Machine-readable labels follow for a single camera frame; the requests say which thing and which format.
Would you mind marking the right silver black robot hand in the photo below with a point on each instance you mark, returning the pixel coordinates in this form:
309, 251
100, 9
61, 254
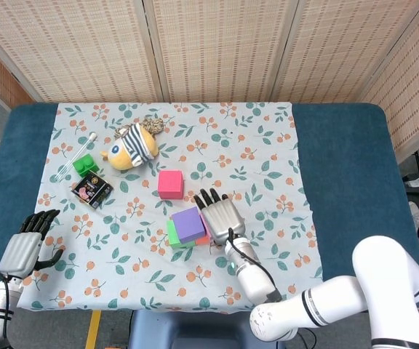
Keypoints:
224, 218

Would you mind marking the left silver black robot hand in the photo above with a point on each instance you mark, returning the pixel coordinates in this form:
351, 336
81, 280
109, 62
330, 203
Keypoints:
18, 254

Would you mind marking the orange foam cube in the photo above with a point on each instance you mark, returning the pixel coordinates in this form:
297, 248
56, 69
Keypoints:
202, 241

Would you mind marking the purple foam cube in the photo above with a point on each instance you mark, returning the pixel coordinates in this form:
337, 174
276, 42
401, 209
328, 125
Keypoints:
189, 225

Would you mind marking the green foam cube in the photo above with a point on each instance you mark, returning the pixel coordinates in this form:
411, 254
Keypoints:
172, 234

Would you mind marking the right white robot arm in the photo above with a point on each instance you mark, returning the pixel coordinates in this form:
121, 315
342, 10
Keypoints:
340, 294

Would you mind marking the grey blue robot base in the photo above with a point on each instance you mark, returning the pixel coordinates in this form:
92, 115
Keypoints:
187, 331

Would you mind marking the red foam cube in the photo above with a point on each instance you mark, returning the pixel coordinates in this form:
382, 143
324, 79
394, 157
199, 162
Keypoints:
170, 183

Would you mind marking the floral print tablecloth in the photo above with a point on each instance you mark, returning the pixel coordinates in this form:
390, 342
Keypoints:
86, 254

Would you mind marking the black snack packet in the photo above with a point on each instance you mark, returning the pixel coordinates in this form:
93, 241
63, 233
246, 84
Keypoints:
91, 189

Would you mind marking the green toy brick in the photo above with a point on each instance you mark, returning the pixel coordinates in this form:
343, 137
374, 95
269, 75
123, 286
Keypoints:
85, 165

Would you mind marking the yellow plush toy striped shirt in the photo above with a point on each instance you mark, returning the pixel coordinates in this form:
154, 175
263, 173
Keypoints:
122, 156

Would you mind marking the woven bamboo folding screen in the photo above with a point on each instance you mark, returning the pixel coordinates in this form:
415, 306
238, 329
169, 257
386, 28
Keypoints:
213, 43

